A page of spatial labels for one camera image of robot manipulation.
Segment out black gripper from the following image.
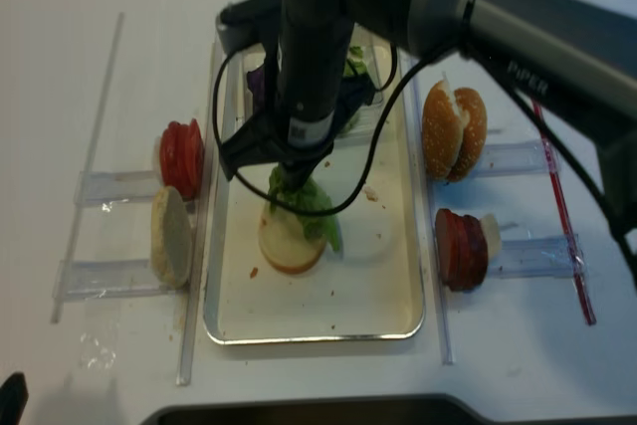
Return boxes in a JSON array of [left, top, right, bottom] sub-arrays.
[[276, 6, 353, 192]]

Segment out green lettuce leaf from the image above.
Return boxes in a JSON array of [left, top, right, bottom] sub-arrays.
[[266, 165, 344, 253]]

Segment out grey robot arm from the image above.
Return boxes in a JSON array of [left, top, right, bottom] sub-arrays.
[[217, 0, 636, 268]]

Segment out purple lettuce leaves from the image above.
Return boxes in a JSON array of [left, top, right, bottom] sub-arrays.
[[246, 65, 266, 106]]

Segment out clear plastic lettuce box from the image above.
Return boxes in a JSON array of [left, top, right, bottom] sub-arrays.
[[233, 36, 392, 141]]

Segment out red tomato slices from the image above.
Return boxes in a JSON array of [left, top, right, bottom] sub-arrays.
[[158, 118, 204, 200]]

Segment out green lettuce in box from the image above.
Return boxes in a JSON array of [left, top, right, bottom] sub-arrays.
[[340, 44, 372, 132]]

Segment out dark red meat patties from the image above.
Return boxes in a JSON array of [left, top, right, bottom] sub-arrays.
[[435, 208, 489, 292]]

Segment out white cheese slice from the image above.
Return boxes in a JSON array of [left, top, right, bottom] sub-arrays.
[[480, 214, 502, 261]]

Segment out clear tomato holder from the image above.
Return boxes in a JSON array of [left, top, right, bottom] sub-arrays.
[[74, 171, 161, 206]]

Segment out bun bottom on tray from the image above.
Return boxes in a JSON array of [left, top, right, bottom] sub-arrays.
[[258, 204, 327, 275]]

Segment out cream metal tray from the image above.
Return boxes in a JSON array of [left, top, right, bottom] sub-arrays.
[[202, 24, 426, 345]]

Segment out pale bun slice standing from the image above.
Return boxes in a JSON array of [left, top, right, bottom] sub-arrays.
[[150, 186, 192, 289]]

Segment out sesame bun left half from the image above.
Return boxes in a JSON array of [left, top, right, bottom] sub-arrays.
[[422, 77, 464, 180]]

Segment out sesame bun half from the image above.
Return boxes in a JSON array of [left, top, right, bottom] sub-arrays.
[[447, 88, 488, 182], [422, 77, 464, 180]]

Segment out sesame bun right half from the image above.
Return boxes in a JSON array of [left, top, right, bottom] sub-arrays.
[[447, 88, 488, 182]]

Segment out clear sesame bun holder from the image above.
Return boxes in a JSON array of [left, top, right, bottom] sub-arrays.
[[470, 139, 559, 177]]

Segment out clear bun slice holder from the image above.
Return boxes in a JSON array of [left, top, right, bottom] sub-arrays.
[[53, 259, 184, 303]]

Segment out clear patty holder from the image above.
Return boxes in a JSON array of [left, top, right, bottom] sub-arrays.
[[487, 236, 586, 279]]

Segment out dark base bottom edge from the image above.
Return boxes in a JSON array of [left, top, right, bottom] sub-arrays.
[[143, 395, 491, 424]]

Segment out red plastic strip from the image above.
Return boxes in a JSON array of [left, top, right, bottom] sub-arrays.
[[530, 99, 597, 326]]

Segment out black object bottom left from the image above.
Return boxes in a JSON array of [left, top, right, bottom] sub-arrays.
[[0, 372, 29, 425]]

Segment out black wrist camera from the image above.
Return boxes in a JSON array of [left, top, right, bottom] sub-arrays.
[[217, 110, 333, 181]]

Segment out clear rail left of tray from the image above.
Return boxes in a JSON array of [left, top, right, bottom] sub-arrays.
[[176, 35, 224, 386]]

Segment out clear rail of tray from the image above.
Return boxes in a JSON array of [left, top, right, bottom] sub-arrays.
[[402, 52, 456, 366], [176, 35, 224, 386]]

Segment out clear rail right of tray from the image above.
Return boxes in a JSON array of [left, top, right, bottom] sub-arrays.
[[402, 52, 456, 366]]

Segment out clear rail far left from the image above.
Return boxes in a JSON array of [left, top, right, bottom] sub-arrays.
[[50, 12, 125, 324]]

